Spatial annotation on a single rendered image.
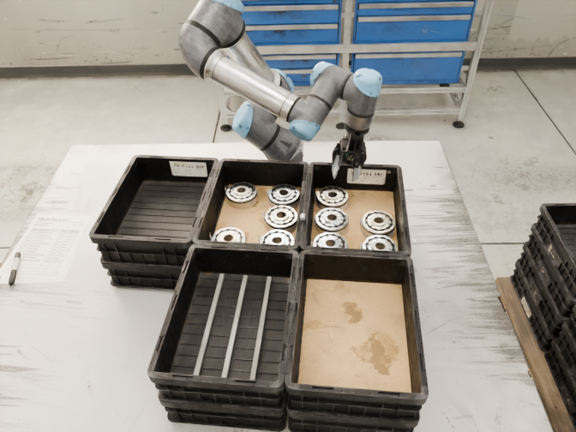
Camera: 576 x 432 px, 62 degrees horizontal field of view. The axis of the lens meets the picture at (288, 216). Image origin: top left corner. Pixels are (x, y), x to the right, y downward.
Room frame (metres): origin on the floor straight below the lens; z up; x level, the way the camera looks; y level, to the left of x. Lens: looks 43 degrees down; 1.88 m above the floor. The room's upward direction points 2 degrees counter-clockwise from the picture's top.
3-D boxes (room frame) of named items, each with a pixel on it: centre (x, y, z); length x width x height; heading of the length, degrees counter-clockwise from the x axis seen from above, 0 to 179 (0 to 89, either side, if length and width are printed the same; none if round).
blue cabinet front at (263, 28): (2.97, 0.00, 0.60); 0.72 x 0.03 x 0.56; 88
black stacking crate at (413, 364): (0.67, -0.15, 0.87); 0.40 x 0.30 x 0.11; 173
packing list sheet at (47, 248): (1.16, 0.83, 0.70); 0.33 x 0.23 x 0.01; 178
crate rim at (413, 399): (0.67, -0.15, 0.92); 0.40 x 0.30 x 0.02; 173
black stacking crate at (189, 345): (0.71, 0.15, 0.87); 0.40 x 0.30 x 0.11; 173
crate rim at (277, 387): (0.71, 0.15, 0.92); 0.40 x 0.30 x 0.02; 173
